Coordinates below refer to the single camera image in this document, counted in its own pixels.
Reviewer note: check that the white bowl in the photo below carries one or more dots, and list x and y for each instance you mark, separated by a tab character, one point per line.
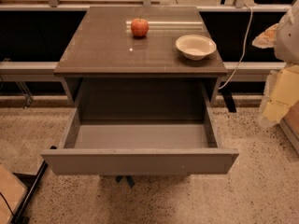
195	47

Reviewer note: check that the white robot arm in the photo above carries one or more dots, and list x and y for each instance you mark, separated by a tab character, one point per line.
291	18

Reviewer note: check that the red apple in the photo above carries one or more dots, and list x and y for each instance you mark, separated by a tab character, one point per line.
139	27

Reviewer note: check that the grey top drawer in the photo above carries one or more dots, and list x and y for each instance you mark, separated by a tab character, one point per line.
139	126

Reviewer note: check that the grey drawer cabinet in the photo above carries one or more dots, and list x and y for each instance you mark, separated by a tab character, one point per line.
104	46

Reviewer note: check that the wooden board bottom left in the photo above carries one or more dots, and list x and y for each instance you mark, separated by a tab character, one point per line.
13	192

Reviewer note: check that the cardboard box right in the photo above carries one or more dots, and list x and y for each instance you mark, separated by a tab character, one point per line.
290	126

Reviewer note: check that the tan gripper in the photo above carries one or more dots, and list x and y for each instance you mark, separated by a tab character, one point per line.
288	41

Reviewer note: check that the black metal bar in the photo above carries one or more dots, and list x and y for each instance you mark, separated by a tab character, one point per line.
31	183

